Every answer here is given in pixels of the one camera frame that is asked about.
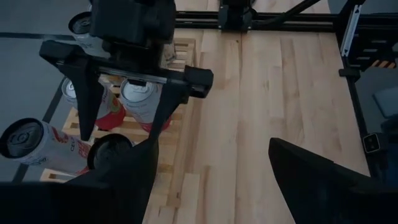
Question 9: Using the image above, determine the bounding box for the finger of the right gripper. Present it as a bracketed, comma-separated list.
[61, 58, 106, 142]
[148, 80, 191, 141]

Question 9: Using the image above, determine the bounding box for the red and white soda can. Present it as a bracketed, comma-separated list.
[61, 77, 127, 131]

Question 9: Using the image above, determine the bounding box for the black hazard-striped floor mat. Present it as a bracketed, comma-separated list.
[357, 30, 398, 71]

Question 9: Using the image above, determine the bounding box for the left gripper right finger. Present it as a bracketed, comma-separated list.
[268, 138, 398, 224]

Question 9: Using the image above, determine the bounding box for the black aluminium table frame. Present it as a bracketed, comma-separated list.
[174, 0, 398, 177]

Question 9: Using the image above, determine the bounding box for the silver can with black lid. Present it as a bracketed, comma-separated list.
[67, 11, 110, 58]
[0, 117, 94, 175]
[86, 133, 135, 171]

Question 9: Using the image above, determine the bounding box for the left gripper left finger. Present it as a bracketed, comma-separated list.
[0, 136, 160, 224]

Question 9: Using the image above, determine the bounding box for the wooden slatted shelf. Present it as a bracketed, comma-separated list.
[39, 37, 197, 184]

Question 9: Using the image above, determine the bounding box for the grey flat panel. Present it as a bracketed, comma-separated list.
[372, 86, 398, 119]

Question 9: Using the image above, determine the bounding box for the white edge bracket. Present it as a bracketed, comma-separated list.
[340, 4, 362, 58]

